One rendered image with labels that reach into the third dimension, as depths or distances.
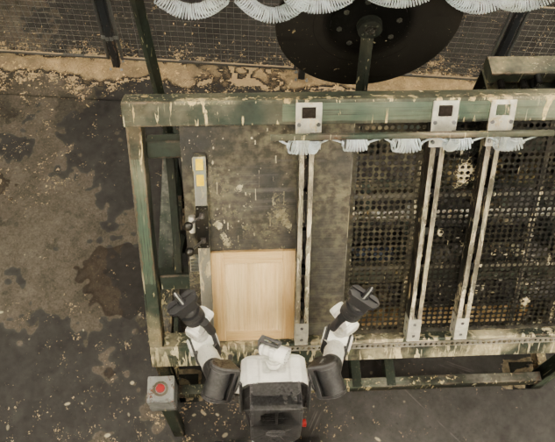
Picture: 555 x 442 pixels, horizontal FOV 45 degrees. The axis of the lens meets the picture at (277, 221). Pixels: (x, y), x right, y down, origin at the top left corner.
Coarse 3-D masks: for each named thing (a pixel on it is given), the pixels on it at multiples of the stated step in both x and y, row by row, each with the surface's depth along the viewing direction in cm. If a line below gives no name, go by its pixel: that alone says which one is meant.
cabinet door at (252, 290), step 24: (216, 264) 294; (240, 264) 296; (264, 264) 296; (288, 264) 297; (216, 288) 300; (240, 288) 302; (264, 288) 302; (288, 288) 303; (216, 312) 307; (240, 312) 308; (264, 312) 309; (288, 312) 309; (240, 336) 314; (288, 336) 316
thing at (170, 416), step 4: (164, 412) 327; (168, 412) 327; (172, 412) 328; (176, 412) 338; (164, 416) 334; (168, 416) 334; (172, 416) 334; (176, 416) 338; (180, 416) 356; (168, 420) 342; (172, 420) 343; (176, 420) 343; (180, 420) 356; (168, 424) 352; (172, 424) 352; (176, 424) 352; (180, 424) 355; (172, 428) 359; (176, 428) 360; (180, 428) 360; (184, 428) 381; (176, 432) 370; (180, 432) 370; (184, 432) 380; (176, 436) 378; (180, 436) 379
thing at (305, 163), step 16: (320, 112) 254; (304, 128) 257; (320, 128) 257; (320, 144) 260; (304, 160) 271; (304, 176) 275; (304, 192) 275; (304, 208) 282; (304, 224) 285; (304, 240) 289; (304, 256) 293; (304, 272) 294; (304, 288) 298; (304, 304) 301; (304, 320) 306; (304, 336) 310
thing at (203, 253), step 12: (204, 156) 267; (204, 168) 270; (204, 180) 272; (204, 192) 275; (204, 204) 278; (204, 252) 289; (204, 264) 292; (204, 276) 295; (204, 288) 298; (204, 300) 301
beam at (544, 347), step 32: (160, 352) 312; (224, 352) 314; (320, 352) 318; (352, 352) 319; (384, 352) 320; (416, 352) 321; (448, 352) 323; (480, 352) 324; (512, 352) 325; (544, 352) 326
